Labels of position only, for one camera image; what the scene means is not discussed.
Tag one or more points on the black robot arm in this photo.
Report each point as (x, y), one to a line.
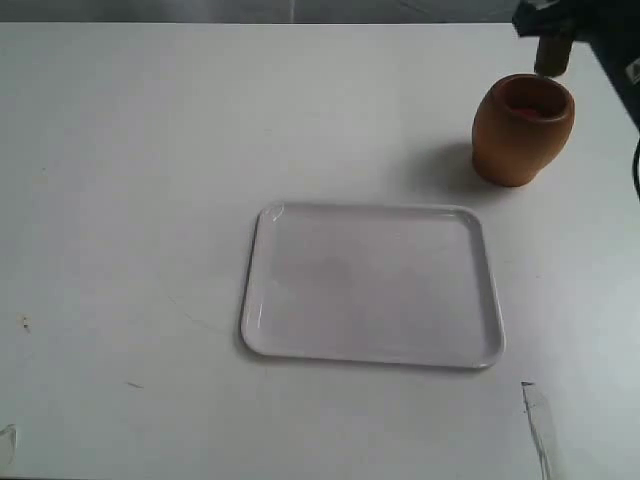
(610, 28)

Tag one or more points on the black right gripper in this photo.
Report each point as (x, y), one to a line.
(559, 18)

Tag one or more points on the wooden mortar cup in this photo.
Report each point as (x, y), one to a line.
(510, 150)

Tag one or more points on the white rectangular plastic tray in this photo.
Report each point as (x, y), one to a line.
(403, 285)

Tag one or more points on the brown wooden pestle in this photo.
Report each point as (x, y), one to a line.
(552, 55)

